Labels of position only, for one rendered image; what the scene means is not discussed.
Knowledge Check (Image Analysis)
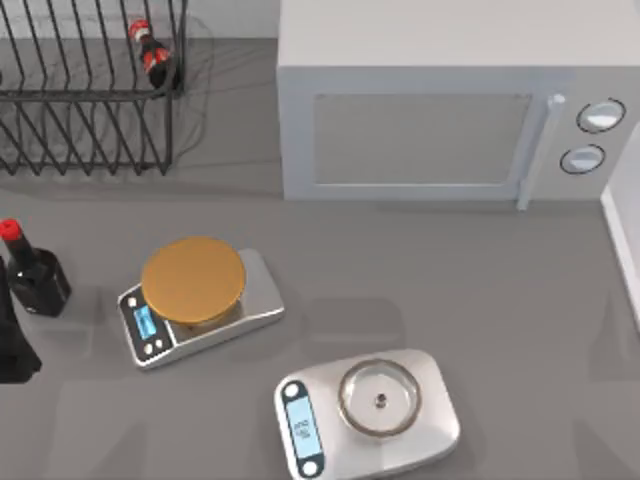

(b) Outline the silver scale with golden plate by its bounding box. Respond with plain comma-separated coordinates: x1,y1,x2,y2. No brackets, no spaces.
117,236,286,372

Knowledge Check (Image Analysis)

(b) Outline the microwave door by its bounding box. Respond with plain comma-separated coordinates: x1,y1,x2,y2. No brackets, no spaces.
278,69,546,202

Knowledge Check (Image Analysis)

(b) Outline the silver scale with round dish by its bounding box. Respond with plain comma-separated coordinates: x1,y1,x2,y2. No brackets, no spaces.
273,348,462,480

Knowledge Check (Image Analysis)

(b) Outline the pale grey microwave oven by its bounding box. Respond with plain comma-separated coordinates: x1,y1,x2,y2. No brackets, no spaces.
276,0,640,212

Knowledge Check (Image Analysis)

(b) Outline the dark cola bottle red label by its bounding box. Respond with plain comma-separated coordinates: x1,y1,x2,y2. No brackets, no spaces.
127,18,177,90

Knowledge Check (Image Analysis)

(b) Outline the microwave knob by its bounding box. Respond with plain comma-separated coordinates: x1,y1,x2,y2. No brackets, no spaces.
575,98,627,135
559,144,607,176

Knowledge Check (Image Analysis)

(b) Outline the black bottle red cap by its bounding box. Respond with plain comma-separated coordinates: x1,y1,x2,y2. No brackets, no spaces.
0,218,73,319

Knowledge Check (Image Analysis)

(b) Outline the white appliance edge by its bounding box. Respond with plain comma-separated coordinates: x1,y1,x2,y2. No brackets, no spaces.
599,119,640,337

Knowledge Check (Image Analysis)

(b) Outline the microwave door handle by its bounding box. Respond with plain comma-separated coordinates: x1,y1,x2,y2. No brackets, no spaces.
515,92,567,212

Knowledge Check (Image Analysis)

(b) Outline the black wire dish rack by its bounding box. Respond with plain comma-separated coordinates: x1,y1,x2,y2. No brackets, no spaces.
0,0,189,177

